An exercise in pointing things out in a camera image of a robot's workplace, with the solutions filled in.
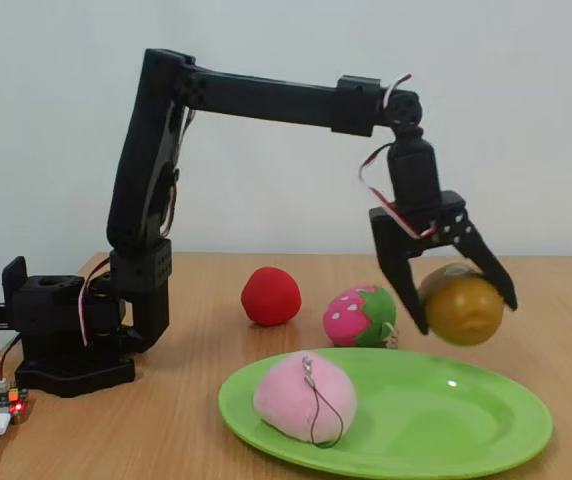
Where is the brown kiwi fruit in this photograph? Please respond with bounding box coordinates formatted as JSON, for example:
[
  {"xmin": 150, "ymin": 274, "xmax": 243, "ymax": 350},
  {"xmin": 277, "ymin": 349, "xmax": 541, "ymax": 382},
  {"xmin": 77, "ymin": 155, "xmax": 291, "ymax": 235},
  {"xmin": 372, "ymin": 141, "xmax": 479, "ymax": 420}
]
[{"xmin": 418, "ymin": 263, "xmax": 506, "ymax": 346}]

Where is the green oval plate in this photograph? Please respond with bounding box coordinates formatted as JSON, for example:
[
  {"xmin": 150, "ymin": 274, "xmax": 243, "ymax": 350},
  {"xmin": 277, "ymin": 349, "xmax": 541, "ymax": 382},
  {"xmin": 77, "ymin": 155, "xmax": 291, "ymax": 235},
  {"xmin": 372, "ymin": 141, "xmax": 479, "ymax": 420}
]
[{"xmin": 217, "ymin": 347, "xmax": 554, "ymax": 480}]

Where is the pink plush strawberry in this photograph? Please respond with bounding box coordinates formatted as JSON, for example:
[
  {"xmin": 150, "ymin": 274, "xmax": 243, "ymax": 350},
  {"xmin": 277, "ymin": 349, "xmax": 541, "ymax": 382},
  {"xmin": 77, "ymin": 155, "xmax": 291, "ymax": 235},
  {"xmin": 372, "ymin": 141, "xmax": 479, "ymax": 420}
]
[{"xmin": 322, "ymin": 283, "xmax": 400, "ymax": 350}]

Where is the red ball toy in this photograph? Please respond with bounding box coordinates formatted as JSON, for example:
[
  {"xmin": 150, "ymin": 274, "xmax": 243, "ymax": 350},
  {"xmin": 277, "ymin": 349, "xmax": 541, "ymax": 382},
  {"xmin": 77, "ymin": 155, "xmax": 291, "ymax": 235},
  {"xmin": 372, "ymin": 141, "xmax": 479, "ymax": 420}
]
[{"xmin": 240, "ymin": 266, "xmax": 301, "ymax": 328}]

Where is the pink plush peach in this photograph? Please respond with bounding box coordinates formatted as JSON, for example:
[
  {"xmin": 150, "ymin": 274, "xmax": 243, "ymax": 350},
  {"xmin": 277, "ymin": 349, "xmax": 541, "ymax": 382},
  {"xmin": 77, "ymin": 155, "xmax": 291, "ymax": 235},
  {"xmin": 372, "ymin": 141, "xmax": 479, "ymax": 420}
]
[{"xmin": 253, "ymin": 350, "xmax": 358, "ymax": 450}]

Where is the white red gripper servo wire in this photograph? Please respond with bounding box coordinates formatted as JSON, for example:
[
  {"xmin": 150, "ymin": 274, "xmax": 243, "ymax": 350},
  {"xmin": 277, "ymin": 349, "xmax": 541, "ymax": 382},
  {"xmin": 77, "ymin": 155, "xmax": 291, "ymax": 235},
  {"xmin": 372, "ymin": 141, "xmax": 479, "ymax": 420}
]
[{"xmin": 357, "ymin": 73, "xmax": 440, "ymax": 241}]

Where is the white red base servo wire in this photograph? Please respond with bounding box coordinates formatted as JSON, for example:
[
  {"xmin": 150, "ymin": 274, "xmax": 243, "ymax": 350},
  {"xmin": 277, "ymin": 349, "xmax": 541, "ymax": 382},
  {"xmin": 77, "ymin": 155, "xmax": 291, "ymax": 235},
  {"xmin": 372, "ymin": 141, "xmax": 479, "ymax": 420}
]
[{"xmin": 78, "ymin": 257, "xmax": 115, "ymax": 347}]

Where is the white red board wire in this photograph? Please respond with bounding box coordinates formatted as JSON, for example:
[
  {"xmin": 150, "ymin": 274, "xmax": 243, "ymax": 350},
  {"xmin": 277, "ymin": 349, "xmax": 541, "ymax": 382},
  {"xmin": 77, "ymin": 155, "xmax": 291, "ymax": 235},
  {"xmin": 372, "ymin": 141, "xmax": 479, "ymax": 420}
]
[{"xmin": 0, "ymin": 333, "xmax": 23, "ymax": 394}]

